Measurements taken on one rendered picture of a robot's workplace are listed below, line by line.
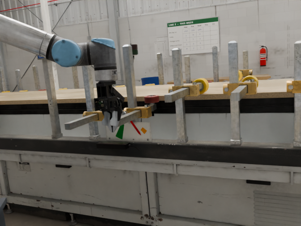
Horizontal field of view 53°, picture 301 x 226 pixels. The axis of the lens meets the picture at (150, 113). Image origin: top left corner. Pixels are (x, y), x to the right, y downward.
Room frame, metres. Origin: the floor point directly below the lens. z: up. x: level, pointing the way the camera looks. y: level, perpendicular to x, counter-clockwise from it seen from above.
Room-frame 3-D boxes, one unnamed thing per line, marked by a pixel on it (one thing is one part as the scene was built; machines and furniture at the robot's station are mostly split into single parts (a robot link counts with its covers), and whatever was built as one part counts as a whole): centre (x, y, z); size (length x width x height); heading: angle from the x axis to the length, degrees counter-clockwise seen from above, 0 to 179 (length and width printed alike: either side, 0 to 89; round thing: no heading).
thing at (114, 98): (1.21, 0.17, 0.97); 0.09 x 0.08 x 0.12; 155
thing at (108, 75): (1.22, 0.16, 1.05); 0.10 x 0.09 x 0.05; 65
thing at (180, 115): (1.39, -0.14, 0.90); 0.04 x 0.04 x 0.48; 66
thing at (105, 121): (1.22, 0.18, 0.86); 0.06 x 0.03 x 0.09; 155
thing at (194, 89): (1.38, -0.16, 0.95); 0.14 x 0.06 x 0.05; 66
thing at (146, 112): (1.49, 0.06, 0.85); 0.14 x 0.06 x 0.05; 66
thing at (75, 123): (1.55, 0.29, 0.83); 0.44 x 0.03 x 0.04; 156
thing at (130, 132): (1.49, 0.12, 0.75); 0.26 x 0.01 x 0.10; 66
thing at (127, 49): (1.50, 0.09, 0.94); 0.04 x 0.04 x 0.48; 66
